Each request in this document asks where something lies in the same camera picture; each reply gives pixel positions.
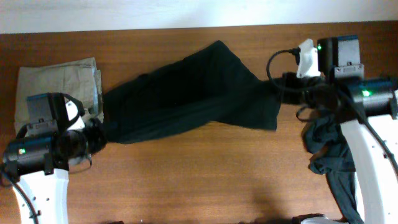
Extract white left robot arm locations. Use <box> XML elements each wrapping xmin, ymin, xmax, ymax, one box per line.
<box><xmin>1</xmin><ymin>93</ymin><xmax>107</xmax><ymax>223</ymax></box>

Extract folded khaki shorts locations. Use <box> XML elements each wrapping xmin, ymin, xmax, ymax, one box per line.
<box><xmin>14</xmin><ymin>57</ymin><xmax>104</xmax><ymax>131</ymax></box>

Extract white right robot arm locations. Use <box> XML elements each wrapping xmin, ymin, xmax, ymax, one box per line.
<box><xmin>278</xmin><ymin>35</ymin><xmax>397</xmax><ymax>223</ymax></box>

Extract black shorts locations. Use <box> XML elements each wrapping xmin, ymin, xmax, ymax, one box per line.
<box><xmin>103</xmin><ymin>41</ymin><xmax>280</xmax><ymax>144</ymax></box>

